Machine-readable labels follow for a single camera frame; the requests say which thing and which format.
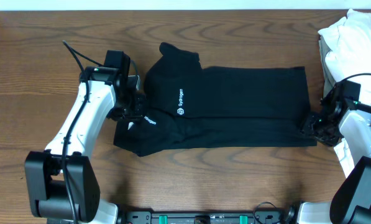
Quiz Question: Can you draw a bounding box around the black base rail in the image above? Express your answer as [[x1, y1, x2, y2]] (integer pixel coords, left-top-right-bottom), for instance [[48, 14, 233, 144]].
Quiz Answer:
[[47, 208, 298, 224]]

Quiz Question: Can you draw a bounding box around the black t-shirt with logo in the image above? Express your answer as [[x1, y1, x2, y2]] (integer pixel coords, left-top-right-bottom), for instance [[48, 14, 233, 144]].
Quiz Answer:
[[114, 43, 316, 157]]

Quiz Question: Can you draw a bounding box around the pile of white clothes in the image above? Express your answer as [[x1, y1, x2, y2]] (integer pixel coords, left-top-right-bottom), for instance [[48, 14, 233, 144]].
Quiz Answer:
[[318, 9, 371, 176]]

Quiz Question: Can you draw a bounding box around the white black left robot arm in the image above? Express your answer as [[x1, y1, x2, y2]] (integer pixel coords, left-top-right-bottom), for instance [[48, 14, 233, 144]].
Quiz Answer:
[[24, 67, 140, 223]]

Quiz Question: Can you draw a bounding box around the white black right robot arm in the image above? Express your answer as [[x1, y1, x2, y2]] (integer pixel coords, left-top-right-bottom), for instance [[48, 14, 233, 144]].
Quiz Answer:
[[295, 93, 371, 224]]

